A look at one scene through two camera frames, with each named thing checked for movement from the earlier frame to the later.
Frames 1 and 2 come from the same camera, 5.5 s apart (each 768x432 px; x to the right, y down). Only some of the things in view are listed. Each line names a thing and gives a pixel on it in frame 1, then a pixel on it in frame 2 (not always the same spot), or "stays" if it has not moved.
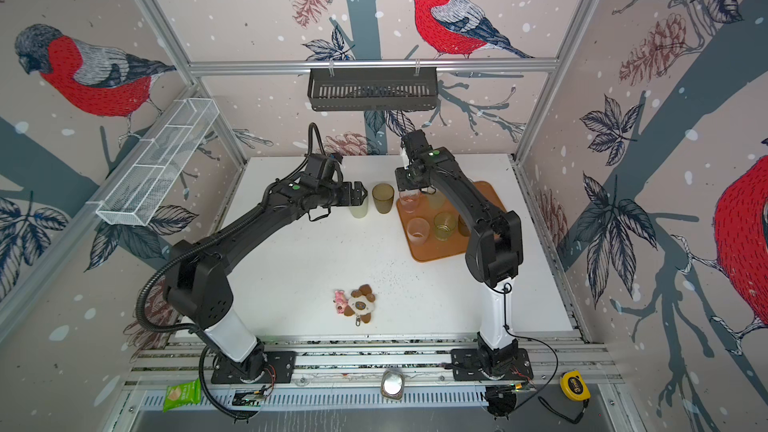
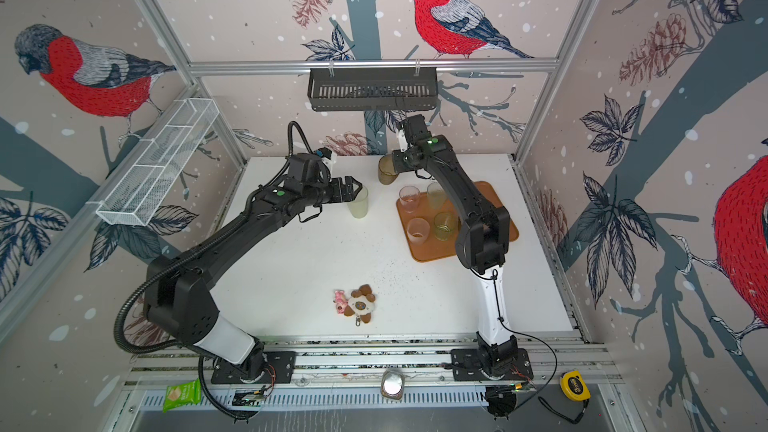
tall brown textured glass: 383,194 -> 386,170
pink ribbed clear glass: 409,200 stays
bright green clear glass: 444,224 stays
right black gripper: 403,180 -> 401,165
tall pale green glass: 359,211 stays
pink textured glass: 418,230 stays
